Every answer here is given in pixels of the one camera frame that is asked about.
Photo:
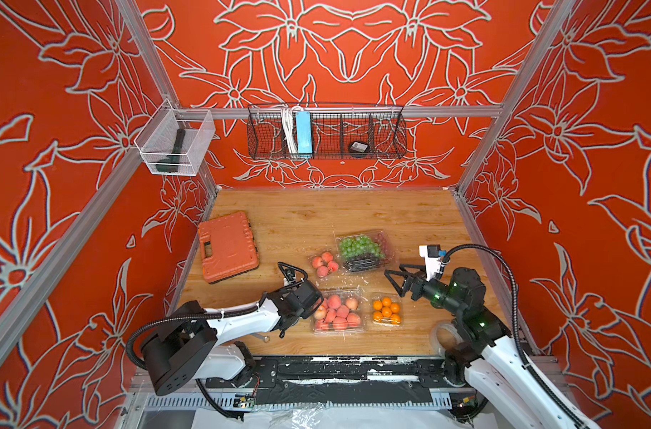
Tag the black tool in bin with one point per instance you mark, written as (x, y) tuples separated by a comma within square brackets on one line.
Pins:
[(172, 162)]

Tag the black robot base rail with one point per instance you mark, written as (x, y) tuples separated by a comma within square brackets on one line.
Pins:
[(282, 382)]

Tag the orange plastic tool case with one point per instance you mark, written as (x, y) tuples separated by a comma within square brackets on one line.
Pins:
[(227, 247)]

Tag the black wire wall basket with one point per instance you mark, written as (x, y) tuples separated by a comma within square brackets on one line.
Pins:
[(271, 131)]

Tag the small black device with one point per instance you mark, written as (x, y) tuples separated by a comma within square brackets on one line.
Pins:
[(358, 149)]

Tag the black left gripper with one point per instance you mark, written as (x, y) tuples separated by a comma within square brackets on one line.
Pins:
[(306, 315)]

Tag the clear box of grapes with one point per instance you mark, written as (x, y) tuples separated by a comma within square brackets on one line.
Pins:
[(362, 252)]

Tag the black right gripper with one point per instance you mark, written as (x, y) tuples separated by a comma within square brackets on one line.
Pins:
[(414, 281)]

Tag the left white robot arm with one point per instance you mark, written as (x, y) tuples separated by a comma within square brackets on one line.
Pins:
[(194, 344)]

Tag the clear box large peaches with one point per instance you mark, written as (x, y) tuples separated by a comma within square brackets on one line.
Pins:
[(339, 312)]

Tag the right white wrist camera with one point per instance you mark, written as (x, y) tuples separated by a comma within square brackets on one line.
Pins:
[(434, 259)]

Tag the light blue box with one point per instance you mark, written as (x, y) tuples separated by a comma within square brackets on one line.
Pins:
[(303, 133)]

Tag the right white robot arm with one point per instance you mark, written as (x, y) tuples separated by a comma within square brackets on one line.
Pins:
[(488, 358)]

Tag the clear box of oranges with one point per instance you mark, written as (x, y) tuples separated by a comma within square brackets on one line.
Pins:
[(386, 310)]

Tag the clear acrylic wall bin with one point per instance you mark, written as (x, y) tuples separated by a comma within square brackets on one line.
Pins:
[(174, 141)]

